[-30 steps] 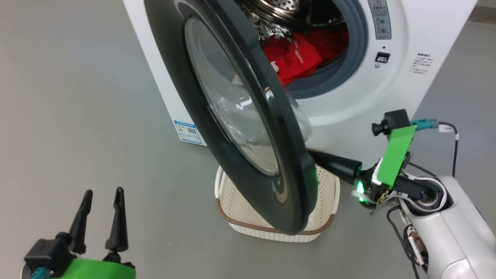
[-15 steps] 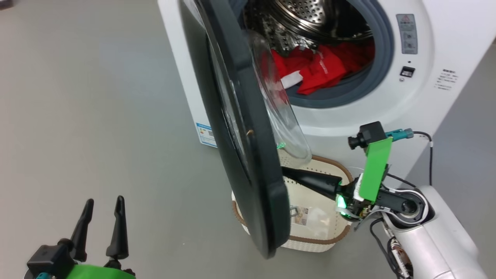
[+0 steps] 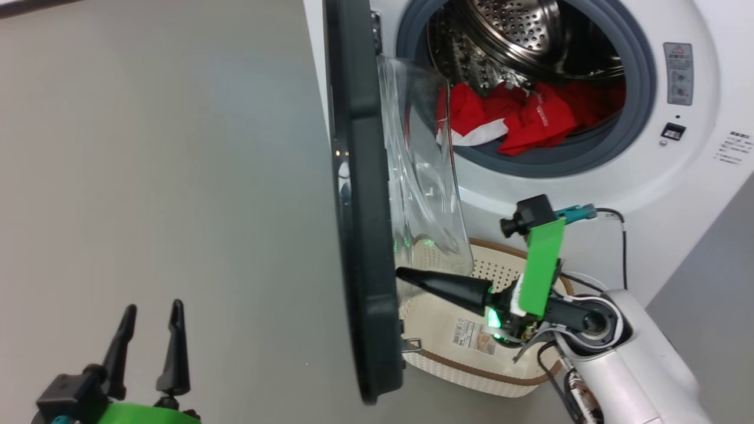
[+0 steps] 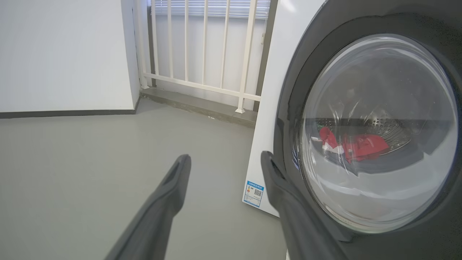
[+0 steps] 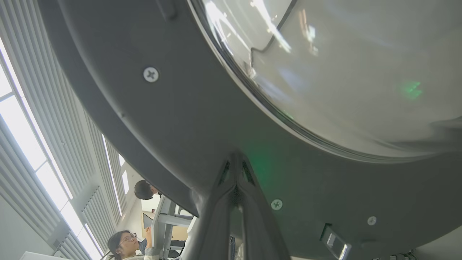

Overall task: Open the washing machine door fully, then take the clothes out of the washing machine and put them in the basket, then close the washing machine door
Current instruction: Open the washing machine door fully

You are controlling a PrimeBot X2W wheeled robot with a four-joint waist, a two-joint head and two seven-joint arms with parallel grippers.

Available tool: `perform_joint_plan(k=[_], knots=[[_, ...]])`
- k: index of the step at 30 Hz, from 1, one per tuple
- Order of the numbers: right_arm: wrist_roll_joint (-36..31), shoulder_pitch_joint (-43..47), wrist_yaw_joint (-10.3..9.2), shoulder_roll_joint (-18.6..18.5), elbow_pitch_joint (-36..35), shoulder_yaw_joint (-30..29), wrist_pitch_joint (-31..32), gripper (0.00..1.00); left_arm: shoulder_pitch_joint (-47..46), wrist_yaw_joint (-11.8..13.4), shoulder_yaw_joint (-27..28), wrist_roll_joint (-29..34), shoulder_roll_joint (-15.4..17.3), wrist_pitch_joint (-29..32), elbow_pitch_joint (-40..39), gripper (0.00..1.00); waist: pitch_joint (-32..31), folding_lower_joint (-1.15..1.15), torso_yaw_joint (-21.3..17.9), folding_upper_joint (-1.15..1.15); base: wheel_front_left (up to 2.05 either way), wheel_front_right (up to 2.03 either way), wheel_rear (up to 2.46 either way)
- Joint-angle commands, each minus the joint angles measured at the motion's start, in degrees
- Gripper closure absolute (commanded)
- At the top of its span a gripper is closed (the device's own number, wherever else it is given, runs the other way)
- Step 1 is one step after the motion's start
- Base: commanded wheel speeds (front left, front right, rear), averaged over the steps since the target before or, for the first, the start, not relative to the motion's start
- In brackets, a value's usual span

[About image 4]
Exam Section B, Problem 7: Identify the white front-load washing machine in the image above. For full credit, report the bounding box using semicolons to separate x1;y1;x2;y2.
242;0;327;218

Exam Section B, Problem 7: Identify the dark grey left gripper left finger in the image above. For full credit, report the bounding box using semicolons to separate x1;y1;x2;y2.
105;154;192;260

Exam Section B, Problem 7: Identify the white metal window railing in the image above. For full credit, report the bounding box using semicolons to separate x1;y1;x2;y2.
134;0;271;114

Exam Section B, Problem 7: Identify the red garment with white stripes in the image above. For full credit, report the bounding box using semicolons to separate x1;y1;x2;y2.
319;126;344;154

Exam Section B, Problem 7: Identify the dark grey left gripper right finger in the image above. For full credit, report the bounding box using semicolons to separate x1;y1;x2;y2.
261;151;349;260

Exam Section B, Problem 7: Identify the dark round glass washer door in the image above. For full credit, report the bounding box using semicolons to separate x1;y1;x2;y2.
273;0;462;260

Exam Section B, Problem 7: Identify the white window blind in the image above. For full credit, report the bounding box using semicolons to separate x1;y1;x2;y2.
152;0;271;18

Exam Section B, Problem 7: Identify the plain red garment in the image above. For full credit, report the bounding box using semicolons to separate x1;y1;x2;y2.
342;134;390;163

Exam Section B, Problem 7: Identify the blue energy label sticker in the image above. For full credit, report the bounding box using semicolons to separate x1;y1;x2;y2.
243;181;265;208

